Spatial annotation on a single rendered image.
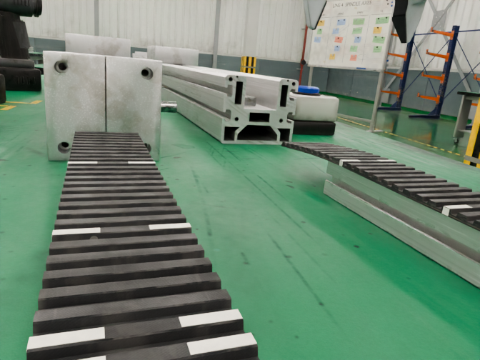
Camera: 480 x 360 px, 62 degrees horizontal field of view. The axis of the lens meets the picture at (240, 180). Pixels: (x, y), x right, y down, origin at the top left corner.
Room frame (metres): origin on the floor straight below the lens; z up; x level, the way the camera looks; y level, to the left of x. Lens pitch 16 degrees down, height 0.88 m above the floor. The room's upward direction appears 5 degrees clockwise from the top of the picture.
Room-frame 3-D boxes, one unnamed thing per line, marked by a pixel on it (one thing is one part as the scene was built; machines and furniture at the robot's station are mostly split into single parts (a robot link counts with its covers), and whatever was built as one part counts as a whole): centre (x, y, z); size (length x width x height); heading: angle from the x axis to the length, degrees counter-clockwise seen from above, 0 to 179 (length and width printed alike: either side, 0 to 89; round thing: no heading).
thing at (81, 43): (0.82, 0.30, 0.87); 0.16 x 0.11 x 0.07; 21
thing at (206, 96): (0.89, 0.12, 0.82); 0.80 x 0.10 x 0.09; 21
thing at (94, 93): (0.41, 0.13, 0.83); 0.12 x 0.09 x 0.10; 111
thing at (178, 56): (1.12, 0.21, 0.87); 0.16 x 0.11 x 0.07; 21
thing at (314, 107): (0.67, -0.09, 0.81); 0.10 x 0.08 x 0.06; 111
